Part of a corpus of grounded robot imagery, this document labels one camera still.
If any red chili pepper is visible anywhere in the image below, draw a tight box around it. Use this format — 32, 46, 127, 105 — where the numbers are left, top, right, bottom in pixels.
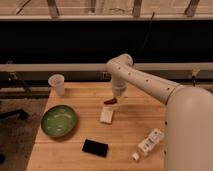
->
104, 97, 117, 105

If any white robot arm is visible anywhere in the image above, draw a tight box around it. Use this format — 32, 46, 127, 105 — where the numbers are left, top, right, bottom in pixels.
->
106, 54, 213, 171

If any white sponge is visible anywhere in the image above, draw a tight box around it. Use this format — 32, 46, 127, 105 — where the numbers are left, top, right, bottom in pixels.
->
100, 106, 114, 124

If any black rectangular sponge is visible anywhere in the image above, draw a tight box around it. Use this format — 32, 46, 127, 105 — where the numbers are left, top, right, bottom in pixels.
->
82, 139, 108, 157

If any white plastic bottle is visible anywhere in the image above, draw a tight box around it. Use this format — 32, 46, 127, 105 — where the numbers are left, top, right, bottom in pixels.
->
132, 128, 164, 161

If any green bowl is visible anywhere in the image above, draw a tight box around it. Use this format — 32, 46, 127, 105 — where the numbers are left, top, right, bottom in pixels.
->
41, 105, 78, 138

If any translucent plastic cup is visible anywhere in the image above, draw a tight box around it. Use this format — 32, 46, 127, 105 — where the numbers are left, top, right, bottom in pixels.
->
48, 74, 65, 96

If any black office chair base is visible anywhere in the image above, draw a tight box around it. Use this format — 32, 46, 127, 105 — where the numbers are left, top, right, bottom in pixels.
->
0, 109, 29, 120

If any thin black hanging cable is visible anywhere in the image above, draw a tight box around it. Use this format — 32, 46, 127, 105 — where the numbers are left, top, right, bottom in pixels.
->
132, 11, 156, 64

